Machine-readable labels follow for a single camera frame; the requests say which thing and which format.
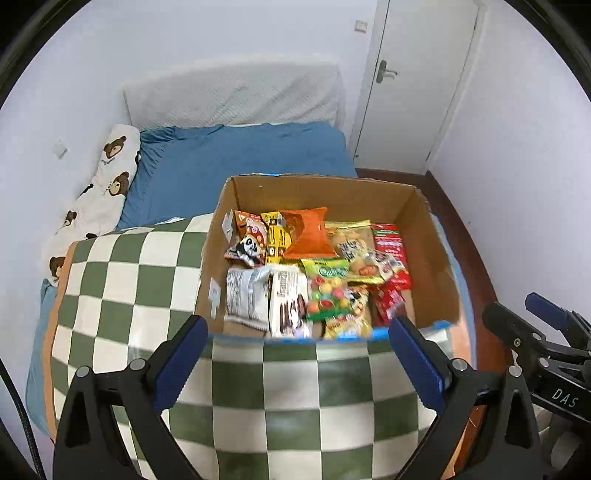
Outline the orange chips packet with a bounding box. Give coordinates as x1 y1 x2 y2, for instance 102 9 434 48
278 207 338 260

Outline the yellow and black snack packet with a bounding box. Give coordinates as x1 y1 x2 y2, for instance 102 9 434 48
260 211 293 266

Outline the green checkered blanket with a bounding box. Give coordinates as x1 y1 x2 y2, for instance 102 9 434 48
44 215 476 480

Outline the white bear print pillow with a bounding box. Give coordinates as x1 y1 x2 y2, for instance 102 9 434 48
41 124 141 287

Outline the red panda snack packet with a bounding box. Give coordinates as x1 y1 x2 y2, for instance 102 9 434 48
225 210 271 267

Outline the yellow panda snack packet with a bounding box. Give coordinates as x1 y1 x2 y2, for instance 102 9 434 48
322 284 374 340

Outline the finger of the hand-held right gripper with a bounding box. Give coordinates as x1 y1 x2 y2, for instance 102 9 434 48
481 301 591 371
525 292 591 347

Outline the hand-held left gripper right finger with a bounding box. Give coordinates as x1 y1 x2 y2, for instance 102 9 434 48
389 316 542 480

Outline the black cable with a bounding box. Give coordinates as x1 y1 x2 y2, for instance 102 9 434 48
0 357 47 480

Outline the white biscuit packet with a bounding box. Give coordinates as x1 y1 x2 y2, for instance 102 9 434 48
268 267 311 337

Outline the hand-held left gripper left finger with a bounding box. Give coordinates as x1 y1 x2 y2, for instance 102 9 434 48
53 315 209 480

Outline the red meat snack packet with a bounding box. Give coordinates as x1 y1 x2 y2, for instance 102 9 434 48
368 281 416 328

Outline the yellow bread snack packet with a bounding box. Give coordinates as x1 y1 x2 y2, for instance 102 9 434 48
324 220 395 284

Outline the long red snack packet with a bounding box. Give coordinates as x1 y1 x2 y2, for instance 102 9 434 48
370 224 411 289

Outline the green candy packet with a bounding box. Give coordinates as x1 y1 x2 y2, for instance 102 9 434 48
300 258 354 323

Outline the blue bed sheet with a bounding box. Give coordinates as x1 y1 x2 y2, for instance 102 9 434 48
25 124 358 411

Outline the white door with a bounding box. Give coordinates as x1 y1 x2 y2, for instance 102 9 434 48
351 0 485 175

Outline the grey snack packet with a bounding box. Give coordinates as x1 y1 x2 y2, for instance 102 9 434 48
225 265 273 333

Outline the cardboard box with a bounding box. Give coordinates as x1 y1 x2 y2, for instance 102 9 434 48
194 173 462 340

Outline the white padded headboard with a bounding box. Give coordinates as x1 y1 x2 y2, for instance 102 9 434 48
122 60 345 131

